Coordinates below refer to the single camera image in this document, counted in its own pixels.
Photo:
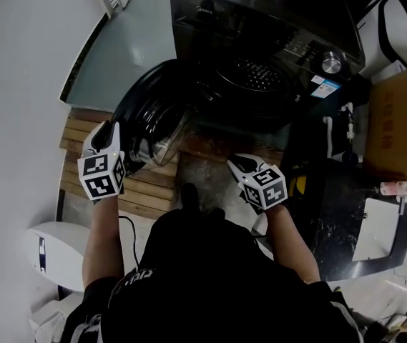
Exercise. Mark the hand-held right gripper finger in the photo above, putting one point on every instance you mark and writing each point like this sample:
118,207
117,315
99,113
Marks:
238,173
260,163

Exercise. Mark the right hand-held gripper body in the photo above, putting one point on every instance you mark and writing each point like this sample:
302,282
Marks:
265,189

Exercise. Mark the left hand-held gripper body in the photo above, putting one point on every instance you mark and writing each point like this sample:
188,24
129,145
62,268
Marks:
99,177

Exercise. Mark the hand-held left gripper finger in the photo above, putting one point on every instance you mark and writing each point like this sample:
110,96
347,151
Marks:
89,141
118,143

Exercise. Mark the person's right forearm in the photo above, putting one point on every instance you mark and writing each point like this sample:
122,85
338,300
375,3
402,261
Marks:
289,241

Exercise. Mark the person's left forearm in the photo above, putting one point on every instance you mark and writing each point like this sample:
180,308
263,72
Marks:
103,241

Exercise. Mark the black washing machine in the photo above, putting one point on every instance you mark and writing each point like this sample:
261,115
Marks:
246,16

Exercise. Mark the yellow round object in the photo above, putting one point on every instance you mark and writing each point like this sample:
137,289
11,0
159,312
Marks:
297,186

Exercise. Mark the dark brown wooden step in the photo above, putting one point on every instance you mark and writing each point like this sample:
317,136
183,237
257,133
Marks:
210,143

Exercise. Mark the person's right black shoe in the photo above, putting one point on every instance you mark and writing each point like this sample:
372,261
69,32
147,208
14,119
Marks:
217,213

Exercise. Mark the person's black shoe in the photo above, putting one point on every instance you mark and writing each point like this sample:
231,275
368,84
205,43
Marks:
217,213
190,197

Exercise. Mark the wooden slat platform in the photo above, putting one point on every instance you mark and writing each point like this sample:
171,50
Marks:
146,188

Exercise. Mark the person's left black shoe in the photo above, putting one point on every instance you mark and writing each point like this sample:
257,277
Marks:
190,197

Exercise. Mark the white water pipe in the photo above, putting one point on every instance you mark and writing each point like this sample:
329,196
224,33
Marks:
329,134

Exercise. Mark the black marble counter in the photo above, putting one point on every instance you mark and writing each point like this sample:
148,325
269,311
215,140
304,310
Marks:
335,227

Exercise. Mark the white oval appliance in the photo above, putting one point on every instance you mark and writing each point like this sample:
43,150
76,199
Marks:
63,256

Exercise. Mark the white water valve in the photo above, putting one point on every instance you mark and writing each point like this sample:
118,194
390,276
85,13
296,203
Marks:
349,120

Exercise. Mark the blue white appliance label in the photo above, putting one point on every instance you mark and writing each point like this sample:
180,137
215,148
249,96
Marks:
326,86

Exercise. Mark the person's black clothing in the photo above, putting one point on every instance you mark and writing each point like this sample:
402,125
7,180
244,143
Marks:
206,281

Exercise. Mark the white rectangular board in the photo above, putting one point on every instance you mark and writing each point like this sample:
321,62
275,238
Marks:
375,231

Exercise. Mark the small bottles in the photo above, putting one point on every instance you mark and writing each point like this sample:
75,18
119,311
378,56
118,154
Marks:
394,188

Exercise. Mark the brown cardboard box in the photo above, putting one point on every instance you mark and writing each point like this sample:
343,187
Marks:
392,127

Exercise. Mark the white box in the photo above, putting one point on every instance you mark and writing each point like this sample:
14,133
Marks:
51,320

